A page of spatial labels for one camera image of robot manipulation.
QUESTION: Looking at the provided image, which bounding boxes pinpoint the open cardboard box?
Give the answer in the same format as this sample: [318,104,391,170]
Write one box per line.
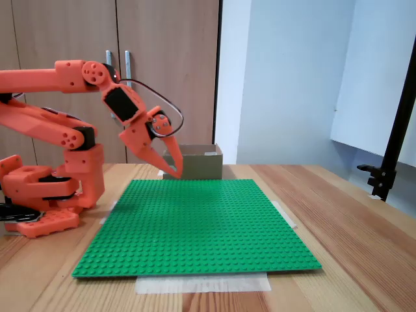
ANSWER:
[162,144,224,180]

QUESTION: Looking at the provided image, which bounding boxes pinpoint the green lego baseplate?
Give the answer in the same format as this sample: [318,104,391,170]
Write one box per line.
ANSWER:
[71,178,323,280]

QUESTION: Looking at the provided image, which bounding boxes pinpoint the wooden cabinet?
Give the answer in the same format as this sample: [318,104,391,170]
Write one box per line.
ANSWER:
[0,0,224,165]

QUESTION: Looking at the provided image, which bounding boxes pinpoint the wide masking tape strip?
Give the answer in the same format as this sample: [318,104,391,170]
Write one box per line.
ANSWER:
[135,272,272,295]

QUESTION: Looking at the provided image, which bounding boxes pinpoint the white panel board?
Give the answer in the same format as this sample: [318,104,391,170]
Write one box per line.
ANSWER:
[330,0,416,168]

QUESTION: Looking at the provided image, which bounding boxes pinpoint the black stand pole with clamp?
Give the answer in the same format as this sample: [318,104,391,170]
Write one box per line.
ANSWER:
[356,53,416,203]

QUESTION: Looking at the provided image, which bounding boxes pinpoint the gripper motor cable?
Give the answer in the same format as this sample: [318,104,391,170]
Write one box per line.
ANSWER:
[117,79,185,137]

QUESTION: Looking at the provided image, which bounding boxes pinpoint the black base cable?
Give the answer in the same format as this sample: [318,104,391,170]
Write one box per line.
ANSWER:
[0,203,45,225]

